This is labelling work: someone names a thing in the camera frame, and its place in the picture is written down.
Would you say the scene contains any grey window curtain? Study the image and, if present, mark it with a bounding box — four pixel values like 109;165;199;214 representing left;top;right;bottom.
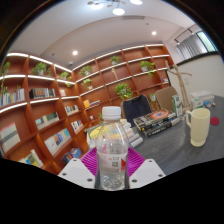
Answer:
175;33;208;61

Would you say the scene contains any branched globe ceiling lamp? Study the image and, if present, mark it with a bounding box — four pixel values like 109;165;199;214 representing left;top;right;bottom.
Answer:
87;0;144;17

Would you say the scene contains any ceiling air vent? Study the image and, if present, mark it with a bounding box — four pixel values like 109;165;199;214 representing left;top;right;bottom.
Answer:
121;14;146;21

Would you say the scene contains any orange wooden shelf unit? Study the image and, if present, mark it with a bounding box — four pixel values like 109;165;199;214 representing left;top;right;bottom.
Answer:
0;43;174;176

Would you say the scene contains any black framed window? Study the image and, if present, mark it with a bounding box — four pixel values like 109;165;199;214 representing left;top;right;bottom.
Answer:
196;30;218;53

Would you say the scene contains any black ceiling track rail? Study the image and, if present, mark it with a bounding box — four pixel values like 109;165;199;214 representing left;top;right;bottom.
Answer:
173;26;201;44

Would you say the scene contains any stack of dark books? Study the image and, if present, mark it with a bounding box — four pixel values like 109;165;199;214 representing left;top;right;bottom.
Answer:
133;108;183;138

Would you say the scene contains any green and white carton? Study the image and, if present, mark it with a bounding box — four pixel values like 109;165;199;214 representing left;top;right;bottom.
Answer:
171;94;184;117

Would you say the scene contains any clear plastic water bottle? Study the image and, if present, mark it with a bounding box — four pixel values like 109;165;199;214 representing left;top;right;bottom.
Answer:
94;105;130;192

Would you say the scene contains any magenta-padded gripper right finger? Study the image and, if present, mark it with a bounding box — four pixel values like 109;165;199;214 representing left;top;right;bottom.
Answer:
127;147;167;189

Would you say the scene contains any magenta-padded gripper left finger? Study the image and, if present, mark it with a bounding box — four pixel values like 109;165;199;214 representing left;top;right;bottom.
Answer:
58;147;99;190

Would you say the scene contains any wooden artist mannequin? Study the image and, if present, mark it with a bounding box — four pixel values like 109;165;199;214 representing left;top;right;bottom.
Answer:
164;59;193;113

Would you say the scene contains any chair with dark jacket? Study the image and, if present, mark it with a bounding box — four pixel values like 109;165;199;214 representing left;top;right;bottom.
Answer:
120;94;153;128

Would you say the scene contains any stack of white boxes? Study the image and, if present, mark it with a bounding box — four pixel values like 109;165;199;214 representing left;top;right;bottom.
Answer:
189;89;215;106

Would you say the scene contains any small green white box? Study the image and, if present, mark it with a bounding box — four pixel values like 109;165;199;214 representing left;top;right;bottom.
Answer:
190;97;204;110

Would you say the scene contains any cream plastic mug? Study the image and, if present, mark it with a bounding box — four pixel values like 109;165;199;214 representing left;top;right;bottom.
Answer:
185;107;212;148

